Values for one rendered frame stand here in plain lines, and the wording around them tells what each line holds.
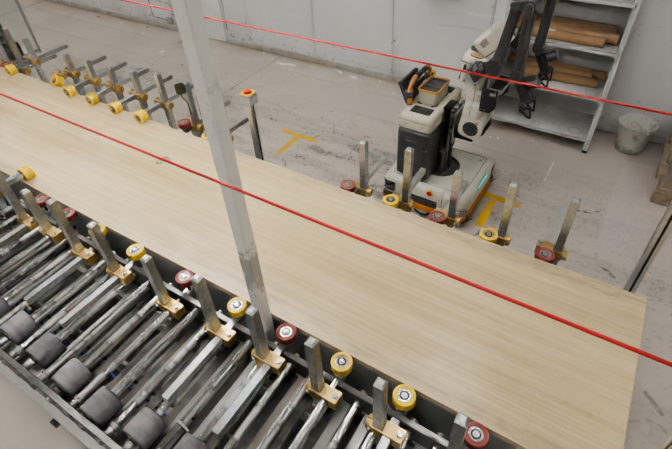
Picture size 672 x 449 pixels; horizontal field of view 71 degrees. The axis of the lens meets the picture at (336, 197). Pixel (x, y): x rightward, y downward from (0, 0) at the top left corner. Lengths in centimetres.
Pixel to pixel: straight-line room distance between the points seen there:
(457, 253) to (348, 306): 55
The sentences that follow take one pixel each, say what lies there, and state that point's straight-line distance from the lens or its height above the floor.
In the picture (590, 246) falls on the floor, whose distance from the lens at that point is 375.
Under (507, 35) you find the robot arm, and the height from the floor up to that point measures 144.
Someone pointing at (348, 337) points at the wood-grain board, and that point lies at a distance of 188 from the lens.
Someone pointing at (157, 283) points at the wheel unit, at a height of 96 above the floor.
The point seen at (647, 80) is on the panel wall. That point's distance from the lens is 479.
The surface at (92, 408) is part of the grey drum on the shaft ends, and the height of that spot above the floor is 85.
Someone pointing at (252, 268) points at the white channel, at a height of 121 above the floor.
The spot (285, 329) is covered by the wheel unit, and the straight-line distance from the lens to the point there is 191.
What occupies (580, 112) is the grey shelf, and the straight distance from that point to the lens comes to 495.
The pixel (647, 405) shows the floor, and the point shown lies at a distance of 312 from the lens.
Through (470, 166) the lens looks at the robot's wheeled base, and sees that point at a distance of 372.
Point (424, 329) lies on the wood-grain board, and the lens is 191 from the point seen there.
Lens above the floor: 248
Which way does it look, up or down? 41 degrees down
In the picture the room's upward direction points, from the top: 3 degrees counter-clockwise
